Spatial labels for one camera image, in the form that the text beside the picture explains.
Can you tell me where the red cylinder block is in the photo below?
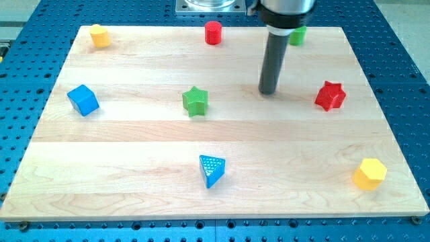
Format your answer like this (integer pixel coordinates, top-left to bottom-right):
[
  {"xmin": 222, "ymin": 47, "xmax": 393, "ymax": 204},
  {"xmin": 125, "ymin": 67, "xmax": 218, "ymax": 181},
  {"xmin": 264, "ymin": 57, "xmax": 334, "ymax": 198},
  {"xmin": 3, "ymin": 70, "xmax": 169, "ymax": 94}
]
[{"xmin": 204, "ymin": 21, "xmax": 222, "ymax": 45}]

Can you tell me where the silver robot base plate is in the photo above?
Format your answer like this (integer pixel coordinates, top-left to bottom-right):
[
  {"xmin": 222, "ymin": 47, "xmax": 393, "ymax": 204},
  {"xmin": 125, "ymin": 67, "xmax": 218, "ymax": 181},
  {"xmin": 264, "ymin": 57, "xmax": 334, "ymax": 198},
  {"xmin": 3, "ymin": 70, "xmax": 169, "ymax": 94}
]
[{"xmin": 175, "ymin": 0, "xmax": 246, "ymax": 14}]

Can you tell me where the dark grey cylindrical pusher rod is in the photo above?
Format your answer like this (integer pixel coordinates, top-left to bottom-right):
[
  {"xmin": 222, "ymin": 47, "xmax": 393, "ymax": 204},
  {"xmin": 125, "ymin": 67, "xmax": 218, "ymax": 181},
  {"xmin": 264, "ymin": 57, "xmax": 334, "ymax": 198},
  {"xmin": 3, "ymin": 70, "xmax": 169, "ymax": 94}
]
[{"xmin": 258, "ymin": 32, "xmax": 289, "ymax": 95}]

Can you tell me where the blue triangle block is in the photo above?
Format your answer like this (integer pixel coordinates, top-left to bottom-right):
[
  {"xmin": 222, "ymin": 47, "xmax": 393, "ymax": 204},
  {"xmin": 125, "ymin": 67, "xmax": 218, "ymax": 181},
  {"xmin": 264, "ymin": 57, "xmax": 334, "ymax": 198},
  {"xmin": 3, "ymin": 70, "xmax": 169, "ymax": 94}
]
[{"xmin": 200, "ymin": 155, "xmax": 226, "ymax": 189}]

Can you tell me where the blue cube block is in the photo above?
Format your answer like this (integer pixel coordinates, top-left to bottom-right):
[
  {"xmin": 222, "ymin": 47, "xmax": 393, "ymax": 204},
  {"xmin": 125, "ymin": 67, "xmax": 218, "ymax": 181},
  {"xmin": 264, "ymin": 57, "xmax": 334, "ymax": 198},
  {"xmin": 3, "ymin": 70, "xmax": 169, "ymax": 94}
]
[{"xmin": 67, "ymin": 85, "xmax": 99, "ymax": 116}]

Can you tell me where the red star block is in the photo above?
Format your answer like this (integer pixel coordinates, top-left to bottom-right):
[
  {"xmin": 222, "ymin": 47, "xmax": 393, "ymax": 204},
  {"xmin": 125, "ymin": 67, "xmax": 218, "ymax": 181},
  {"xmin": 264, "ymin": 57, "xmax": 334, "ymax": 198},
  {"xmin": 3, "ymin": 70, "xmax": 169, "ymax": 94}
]
[{"xmin": 314, "ymin": 81, "xmax": 346, "ymax": 112}]

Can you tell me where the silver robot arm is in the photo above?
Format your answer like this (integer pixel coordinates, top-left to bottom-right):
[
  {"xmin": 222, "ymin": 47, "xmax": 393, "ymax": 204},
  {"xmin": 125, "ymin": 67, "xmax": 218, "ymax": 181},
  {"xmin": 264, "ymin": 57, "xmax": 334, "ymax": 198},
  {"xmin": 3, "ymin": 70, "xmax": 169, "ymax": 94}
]
[{"xmin": 247, "ymin": 0, "xmax": 316, "ymax": 95}]

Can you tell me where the light wooden board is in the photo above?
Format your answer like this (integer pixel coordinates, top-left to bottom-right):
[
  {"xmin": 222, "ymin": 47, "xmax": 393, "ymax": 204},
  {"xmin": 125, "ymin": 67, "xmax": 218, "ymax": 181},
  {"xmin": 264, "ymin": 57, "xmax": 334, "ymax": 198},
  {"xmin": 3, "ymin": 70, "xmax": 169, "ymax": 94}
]
[{"xmin": 1, "ymin": 26, "xmax": 429, "ymax": 221}]

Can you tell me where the yellow cylinder block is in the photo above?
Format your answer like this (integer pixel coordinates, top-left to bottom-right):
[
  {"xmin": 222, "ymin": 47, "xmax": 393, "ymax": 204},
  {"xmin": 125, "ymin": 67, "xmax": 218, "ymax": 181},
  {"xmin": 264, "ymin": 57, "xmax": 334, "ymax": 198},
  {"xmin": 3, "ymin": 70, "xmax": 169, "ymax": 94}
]
[{"xmin": 89, "ymin": 24, "xmax": 111, "ymax": 48}]

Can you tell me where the green star block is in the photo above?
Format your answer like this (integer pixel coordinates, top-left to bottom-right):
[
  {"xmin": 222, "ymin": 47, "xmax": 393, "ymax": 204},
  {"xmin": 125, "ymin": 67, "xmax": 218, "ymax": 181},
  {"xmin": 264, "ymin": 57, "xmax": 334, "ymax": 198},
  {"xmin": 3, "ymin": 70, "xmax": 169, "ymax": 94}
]
[{"xmin": 182, "ymin": 86, "xmax": 208, "ymax": 117}]

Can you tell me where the yellow hexagon block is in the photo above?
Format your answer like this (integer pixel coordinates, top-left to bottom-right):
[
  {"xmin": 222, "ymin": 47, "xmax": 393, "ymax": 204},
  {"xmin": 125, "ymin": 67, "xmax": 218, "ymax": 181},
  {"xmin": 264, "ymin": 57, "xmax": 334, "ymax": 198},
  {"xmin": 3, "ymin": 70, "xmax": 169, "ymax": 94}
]
[{"xmin": 352, "ymin": 158, "xmax": 388, "ymax": 191}]

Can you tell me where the green cylinder block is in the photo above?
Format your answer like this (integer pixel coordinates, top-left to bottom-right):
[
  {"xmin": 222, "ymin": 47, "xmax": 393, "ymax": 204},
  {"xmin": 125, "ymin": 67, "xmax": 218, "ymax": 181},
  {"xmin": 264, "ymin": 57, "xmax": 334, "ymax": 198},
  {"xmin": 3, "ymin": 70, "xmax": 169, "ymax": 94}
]
[{"xmin": 289, "ymin": 26, "xmax": 307, "ymax": 46}]

